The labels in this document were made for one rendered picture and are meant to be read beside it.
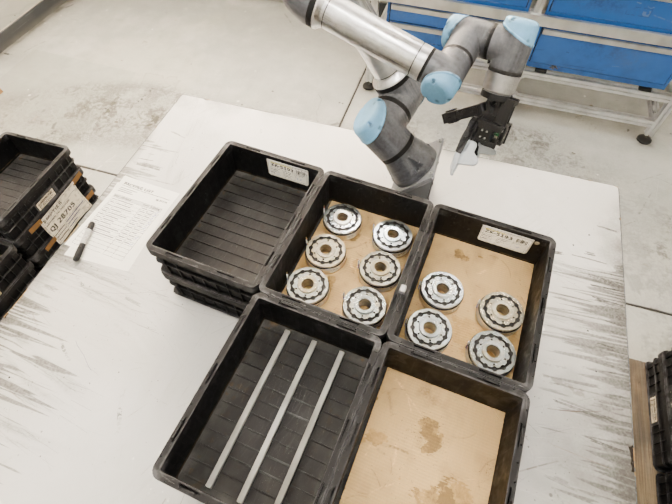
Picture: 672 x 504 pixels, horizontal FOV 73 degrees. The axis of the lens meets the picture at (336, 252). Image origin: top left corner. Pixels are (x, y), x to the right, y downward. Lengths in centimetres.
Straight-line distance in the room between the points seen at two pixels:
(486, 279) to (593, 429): 42
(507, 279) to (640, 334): 123
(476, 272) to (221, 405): 68
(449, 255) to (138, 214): 95
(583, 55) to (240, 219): 214
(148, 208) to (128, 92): 183
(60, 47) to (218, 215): 280
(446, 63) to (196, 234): 74
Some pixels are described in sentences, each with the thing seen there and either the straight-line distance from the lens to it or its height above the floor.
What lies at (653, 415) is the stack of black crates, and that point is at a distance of 202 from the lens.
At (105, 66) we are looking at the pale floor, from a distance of 360.
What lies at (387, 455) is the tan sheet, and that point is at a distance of 99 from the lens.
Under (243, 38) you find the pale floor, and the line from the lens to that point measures 361.
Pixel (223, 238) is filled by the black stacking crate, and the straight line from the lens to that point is 123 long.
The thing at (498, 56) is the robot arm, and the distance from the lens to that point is 112.
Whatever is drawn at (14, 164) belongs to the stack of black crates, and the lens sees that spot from 226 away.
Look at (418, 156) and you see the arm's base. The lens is 132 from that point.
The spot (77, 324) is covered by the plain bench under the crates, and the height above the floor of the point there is 70.
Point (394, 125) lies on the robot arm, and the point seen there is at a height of 98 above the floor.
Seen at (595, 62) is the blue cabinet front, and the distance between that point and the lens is 291.
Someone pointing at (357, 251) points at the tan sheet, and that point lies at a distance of 117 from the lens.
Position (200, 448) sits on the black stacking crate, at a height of 83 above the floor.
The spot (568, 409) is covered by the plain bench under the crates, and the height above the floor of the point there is 70.
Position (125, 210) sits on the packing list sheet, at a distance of 156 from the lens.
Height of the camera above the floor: 180
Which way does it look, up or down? 56 degrees down
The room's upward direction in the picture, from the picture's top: straight up
